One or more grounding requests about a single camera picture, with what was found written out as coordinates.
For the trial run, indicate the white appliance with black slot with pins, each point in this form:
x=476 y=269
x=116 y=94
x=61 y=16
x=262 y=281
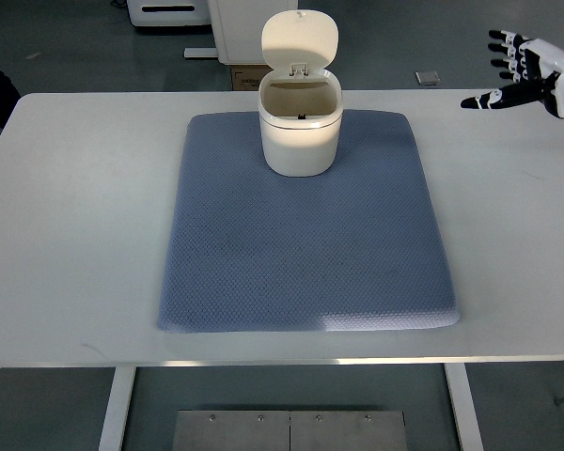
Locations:
x=146 y=13

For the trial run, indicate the blue textured mat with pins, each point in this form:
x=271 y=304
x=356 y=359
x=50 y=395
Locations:
x=356 y=248

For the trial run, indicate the brown cardboard box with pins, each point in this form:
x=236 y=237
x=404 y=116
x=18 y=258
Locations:
x=247 y=77

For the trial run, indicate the white cabinet on floor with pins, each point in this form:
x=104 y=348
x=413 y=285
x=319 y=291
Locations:
x=236 y=27

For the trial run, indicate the white table leg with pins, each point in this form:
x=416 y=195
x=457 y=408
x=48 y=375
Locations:
x=115 y=419
x=463 y=407

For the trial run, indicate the white trash bin open lid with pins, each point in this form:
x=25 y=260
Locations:
x=300 y=102

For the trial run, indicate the right white table leg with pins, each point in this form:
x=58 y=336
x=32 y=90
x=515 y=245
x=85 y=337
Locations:
x=463 y=407

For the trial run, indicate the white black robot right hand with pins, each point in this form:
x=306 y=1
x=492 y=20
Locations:
x=535 y=68

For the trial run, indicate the left white table leg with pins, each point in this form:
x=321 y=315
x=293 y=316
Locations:
x=115 y=419

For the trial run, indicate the small grey floor plate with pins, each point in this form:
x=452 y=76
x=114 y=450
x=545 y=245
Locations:
x=427 y=78

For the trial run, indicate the grey metal base plate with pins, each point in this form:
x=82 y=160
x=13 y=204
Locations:
x=290 y=430

